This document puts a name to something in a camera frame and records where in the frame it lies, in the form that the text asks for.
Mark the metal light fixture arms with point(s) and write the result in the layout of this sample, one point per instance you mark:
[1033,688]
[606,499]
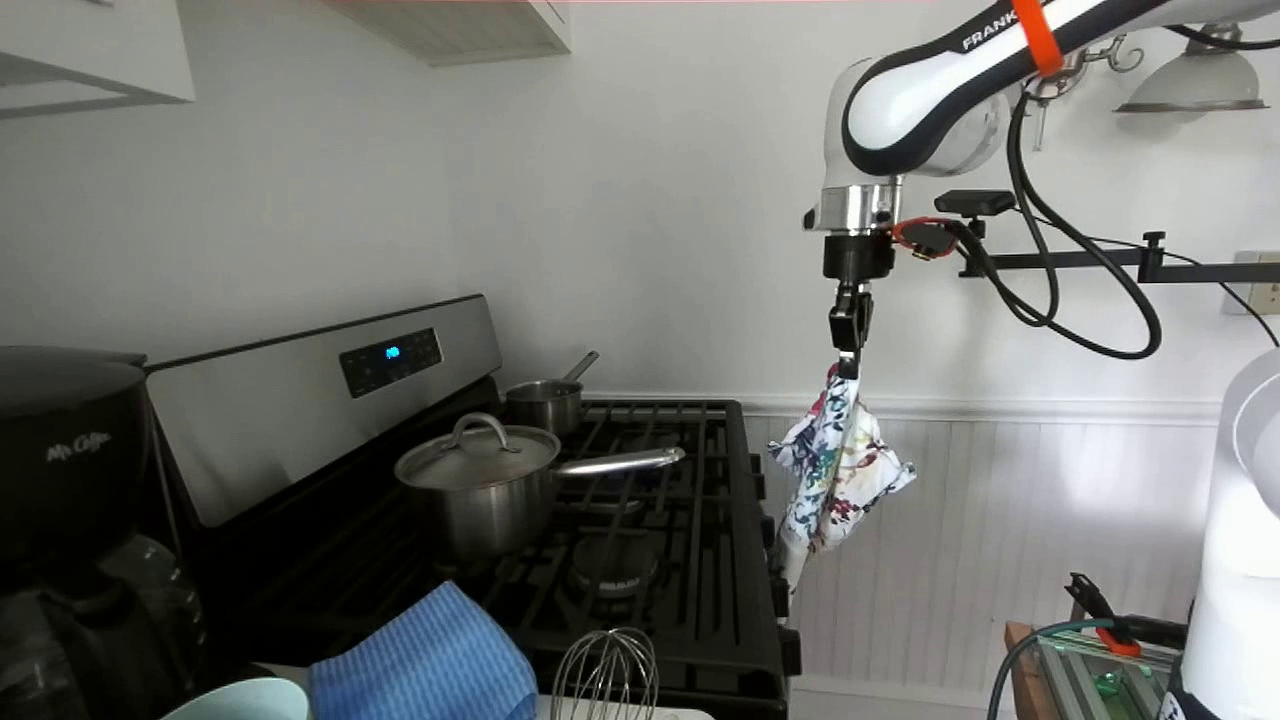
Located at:
[1127,58]

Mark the black coffee maker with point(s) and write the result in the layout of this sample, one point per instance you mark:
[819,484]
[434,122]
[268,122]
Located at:
[64,505]

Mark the black camera on boom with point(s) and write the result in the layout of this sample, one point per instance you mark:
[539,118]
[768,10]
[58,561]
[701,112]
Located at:
[983,201]

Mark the white tray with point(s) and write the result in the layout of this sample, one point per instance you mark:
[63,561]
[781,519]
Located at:
[680,708]

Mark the green glass board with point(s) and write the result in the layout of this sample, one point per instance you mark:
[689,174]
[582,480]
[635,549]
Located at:
[1107,673]

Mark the black steel gas stove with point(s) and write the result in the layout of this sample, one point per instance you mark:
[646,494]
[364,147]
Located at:
[664,573]

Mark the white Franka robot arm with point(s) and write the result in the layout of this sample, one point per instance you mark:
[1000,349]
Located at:
[922,102]

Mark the white cabinet above stove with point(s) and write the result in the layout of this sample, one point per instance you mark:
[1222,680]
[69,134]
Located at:
[466,27]

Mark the frosted glass lamp shade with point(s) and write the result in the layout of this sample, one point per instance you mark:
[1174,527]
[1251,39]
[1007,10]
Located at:
[1192,87]

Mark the wrist camera with orange mount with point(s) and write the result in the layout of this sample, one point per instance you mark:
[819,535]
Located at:
[922,235]

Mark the white wall cabinet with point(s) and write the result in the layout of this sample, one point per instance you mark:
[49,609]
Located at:
[92,46]

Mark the large steel pot with lid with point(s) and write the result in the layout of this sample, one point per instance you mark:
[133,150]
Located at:
[481,494]

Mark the pale teal bowl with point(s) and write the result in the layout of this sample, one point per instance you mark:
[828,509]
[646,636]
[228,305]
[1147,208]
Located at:
[244,700]

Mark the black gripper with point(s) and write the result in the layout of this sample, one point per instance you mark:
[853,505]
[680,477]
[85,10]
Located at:
[859,257]

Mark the floral kitchen towel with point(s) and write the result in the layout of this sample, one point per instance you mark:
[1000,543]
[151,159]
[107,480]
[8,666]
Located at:
[843,464]

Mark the wooden side table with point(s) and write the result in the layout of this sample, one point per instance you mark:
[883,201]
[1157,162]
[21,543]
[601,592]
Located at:
[1029,680]

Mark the small steel saucepan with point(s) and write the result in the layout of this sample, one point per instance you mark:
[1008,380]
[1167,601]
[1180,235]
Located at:
[547,402]

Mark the blue cloth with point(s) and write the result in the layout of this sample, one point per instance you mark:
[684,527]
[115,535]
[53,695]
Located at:
[425,663]

